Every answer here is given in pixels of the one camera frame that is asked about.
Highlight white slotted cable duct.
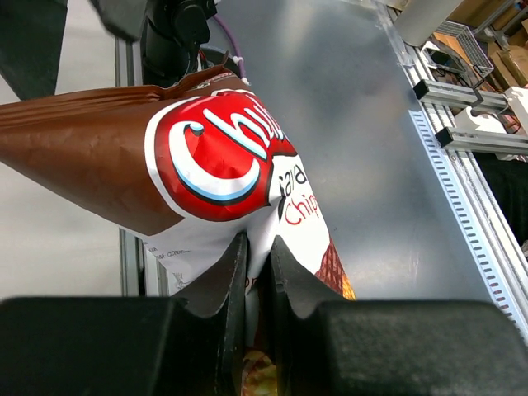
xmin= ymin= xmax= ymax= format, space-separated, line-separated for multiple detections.
xmin=408 ymin=111 xmax=527 ymax=338

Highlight wire mesh basket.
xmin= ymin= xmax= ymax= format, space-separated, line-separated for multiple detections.
xmin=433 ymin=21 xmax=494 ymax=78

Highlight cardboard boxes background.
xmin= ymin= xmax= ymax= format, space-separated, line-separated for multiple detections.
xmin=448 ymin=0 xmax=527 ymax=90

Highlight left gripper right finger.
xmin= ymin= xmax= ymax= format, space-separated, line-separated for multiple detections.
xmin=270 ymin=238 xmax=527 ymax=395

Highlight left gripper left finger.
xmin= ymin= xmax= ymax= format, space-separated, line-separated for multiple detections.
xmin=1 ymin=233 xmax=248 ymax=395

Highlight Chuba cassava chips bag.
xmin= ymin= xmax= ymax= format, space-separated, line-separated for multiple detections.
xmin=1 ymin=65 xmax=354 ymax=395

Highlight aluminium mounting rail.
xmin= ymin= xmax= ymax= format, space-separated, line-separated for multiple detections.
xmin=387 ymin=0 xmax=528 ymax=158

